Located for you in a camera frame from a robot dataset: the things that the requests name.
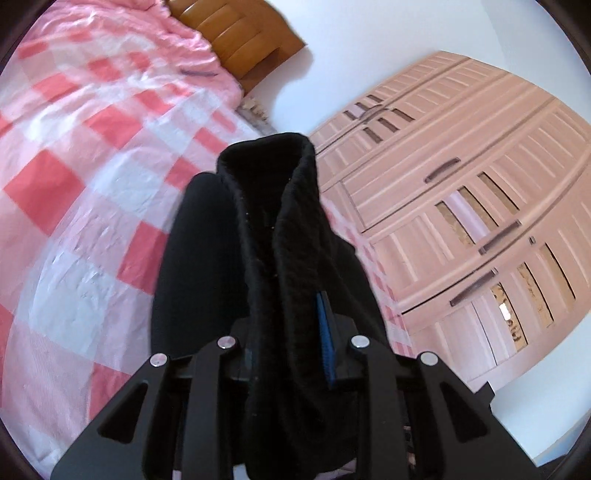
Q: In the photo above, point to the brown padded wooden headboard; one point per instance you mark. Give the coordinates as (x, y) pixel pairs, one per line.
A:
(240, 41)

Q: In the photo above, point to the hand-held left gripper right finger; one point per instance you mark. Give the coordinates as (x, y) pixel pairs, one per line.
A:
(326, 341)

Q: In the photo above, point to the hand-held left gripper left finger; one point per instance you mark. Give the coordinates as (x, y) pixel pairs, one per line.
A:
(210, 374)

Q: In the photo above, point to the pink wooden wardrobe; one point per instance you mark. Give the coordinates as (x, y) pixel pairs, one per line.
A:
(461, 207)

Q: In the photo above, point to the black pants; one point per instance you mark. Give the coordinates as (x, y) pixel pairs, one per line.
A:
(281, 230)

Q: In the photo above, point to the pink checked blanket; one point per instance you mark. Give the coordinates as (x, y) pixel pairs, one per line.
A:
(92, 184)

